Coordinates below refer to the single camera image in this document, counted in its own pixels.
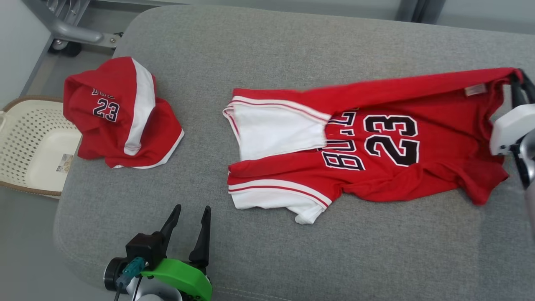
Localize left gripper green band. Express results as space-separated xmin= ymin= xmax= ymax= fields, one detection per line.
xmin=140 ymin=204 xmax=213 ymax=301

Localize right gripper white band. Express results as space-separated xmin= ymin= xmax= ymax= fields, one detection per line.
xmin=489 ymin=69 xmax=535 ymax=156

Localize red number 23 jersey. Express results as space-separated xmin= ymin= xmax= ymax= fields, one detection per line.
xmin=223 ymin=67 xmax=523 ymax=225

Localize red shorts with white stripe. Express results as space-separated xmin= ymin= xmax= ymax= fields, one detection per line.
xmin=63 ymin=56 xmax=185 ymax=169

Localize cream plastic laundry basket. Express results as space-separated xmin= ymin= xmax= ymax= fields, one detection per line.
xmin=0 ymin=95 xmax=83 ymax=198

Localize black caster wheel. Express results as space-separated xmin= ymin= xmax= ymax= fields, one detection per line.
xmin=49 ymin=38 xmax=83 ymax=58

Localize teal plug left camera cable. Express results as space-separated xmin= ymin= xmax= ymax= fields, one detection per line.
xmin=114 ymin=256 xmax=147 ymax=301

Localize grey metal cart frame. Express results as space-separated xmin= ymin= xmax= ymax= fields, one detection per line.
xmin=23 ymin=0 xmax=124 ymax=51

